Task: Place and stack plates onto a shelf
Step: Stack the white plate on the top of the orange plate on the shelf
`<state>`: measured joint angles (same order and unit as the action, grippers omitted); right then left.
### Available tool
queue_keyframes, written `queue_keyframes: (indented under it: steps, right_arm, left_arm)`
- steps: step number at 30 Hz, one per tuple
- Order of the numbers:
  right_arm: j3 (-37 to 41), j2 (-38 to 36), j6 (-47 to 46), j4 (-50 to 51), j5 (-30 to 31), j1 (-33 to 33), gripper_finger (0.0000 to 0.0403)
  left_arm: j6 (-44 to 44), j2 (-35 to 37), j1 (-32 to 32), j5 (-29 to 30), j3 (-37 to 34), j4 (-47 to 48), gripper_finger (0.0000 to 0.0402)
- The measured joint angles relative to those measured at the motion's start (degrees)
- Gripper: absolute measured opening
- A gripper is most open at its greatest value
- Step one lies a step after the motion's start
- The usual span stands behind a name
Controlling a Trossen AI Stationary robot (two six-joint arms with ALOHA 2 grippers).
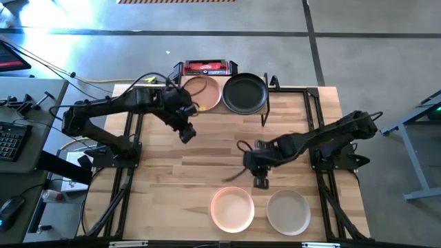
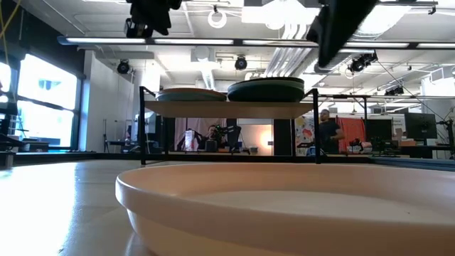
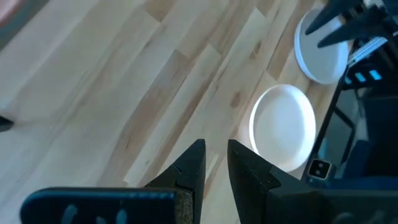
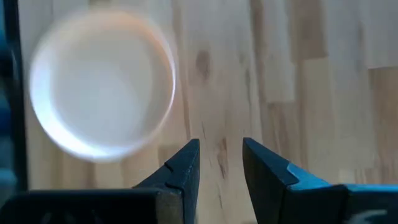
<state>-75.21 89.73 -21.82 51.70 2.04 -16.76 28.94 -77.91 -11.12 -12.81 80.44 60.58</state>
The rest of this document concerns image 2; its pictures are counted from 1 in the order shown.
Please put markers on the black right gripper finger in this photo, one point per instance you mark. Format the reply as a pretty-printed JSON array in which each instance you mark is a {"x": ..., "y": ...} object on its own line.
[{"x": 332, "y": 49}]

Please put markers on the pale green plate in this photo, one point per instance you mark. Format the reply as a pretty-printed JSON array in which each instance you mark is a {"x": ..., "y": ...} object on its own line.
[{"x": 266, "y": 85}]

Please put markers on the dark navy plate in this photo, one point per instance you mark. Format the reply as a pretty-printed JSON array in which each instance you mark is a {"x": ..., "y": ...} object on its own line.
[{"x": 264, "y": 96}]

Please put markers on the sage green plate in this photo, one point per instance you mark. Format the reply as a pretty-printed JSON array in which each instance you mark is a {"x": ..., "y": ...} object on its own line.
[{"x": 170, "y": 98}]

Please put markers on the peach plate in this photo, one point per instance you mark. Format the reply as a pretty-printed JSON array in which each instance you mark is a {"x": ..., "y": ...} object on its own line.
[{"x": 249, "y": 227}]

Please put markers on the small background robot arm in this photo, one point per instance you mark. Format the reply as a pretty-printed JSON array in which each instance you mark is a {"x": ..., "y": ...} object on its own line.
[{"x": 232, "y": 133}]

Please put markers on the black spotlight cluster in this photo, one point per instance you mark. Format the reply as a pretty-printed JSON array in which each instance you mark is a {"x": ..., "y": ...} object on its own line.
[
  {"x": 394, "y": 91},
  {"x": 359, "y": 64}
]

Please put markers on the black ceiling spotlight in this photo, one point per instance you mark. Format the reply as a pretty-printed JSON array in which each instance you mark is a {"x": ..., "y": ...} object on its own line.
[
  {"x": 241, "y": 63},
  {"x": 123, "y": 67}
]

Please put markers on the person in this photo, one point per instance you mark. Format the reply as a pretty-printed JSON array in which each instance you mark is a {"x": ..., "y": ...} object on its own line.
[
  {"x": 212, "y": 131},
  {"x": 328, "y": 133}
]

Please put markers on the orange partition board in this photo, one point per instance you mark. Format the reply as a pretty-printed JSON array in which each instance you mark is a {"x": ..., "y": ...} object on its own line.
[{"x": 352, "y": 131}]

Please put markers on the black computer monitor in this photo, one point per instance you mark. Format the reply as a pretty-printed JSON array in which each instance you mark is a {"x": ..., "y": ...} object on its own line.
[
  {"x": 378, "y": 129},
  {"x": 421, "y": 125}
]

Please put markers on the white red box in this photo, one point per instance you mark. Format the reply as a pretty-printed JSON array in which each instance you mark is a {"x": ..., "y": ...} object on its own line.
[{"x": 190, "y": 140}]

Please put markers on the background desk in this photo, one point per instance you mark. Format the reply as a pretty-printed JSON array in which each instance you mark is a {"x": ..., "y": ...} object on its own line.
[{"x": 426, "y": 147}]

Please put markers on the black background stand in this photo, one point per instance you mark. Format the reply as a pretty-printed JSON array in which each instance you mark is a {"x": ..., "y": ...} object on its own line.
[{"x": 7, "y": 106}]

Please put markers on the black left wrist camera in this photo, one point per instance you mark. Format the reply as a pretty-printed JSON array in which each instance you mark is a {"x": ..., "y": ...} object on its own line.
[{"x": 136, "y": 29}]

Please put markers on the silver ventilation duct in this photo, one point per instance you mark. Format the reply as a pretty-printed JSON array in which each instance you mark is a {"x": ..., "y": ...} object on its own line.
[{"x": 384, "y": 17}]

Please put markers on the colourful wall poster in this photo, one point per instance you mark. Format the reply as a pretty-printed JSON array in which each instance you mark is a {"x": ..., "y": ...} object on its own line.
[{"x": 305, "y": 137}]

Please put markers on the black aluminium table frame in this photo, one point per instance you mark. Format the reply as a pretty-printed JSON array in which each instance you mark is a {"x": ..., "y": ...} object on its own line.
[{"x": 106, "y": 156}]

